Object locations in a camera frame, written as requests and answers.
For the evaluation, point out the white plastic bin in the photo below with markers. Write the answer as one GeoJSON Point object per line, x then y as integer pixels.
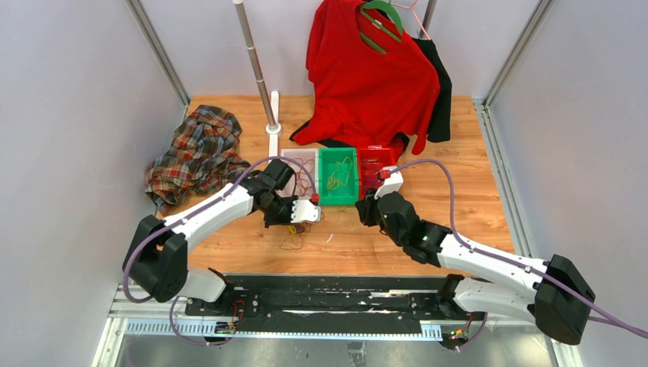
{"type": "Point", "coordinates": [305, 180]}

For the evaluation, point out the white rack base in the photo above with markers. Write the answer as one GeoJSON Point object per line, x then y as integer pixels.
{"type": "Point", "coordinates": [274, 128]}

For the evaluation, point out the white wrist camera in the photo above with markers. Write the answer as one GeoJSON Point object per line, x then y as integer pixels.
{"type": "Point", "coordinates": [391, 181]}
{"type": "Point", "coordinates": [303, 210]}

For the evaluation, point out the pink clothes hanger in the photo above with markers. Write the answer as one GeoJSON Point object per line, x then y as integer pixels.
{"type": "Point", "coordinates": [415, 10]}

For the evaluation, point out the green clothes hanger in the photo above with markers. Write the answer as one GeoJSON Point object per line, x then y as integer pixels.
{"type": "Point", "coordinates": [383, 16]}

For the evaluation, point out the red t-shirt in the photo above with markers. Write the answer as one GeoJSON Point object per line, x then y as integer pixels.
{"type": "Point", "coordinates": [368, 88]}

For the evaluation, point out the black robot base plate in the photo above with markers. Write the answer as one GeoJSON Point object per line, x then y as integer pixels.
{"type": "Point", "coordinates": [319, 304]}

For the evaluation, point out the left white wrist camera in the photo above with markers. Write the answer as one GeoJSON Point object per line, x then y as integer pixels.
{"type": "Point", "coordinates": [303, 210]}

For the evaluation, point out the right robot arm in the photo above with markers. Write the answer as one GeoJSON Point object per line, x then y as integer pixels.
{"type": "Point", "coordinates": [551, 294]}

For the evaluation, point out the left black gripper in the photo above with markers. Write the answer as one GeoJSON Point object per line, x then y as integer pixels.
{"type": "Point", "coordinates": [286, 220]}

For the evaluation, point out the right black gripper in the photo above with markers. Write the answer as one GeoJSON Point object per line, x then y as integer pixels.
{"type": "Point", "coordinates": [366, 207]}

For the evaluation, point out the green plastic bin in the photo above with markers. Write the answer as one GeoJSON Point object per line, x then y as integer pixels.
{"type": "Point", "coordinates": [338, 176]}

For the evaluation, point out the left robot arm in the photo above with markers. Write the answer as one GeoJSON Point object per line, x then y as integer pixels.
{"type": "Point", "coordinates": [156, 265]}

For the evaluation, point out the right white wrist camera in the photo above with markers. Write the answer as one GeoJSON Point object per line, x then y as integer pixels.
{"type": "Point", "coordinates": [391, 181]}

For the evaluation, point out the red plastic bin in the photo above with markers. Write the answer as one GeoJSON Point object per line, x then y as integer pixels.
{"type": "Point", "coordinates": [370, 160]}

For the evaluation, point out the plaid flannel shirt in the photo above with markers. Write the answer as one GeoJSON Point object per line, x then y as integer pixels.
{"type": "Point", "coordinates": [202, 158]}

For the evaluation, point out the black t-shirt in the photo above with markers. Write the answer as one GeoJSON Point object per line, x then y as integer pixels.
{"type": "Point", "coordinates": [439, 129]}

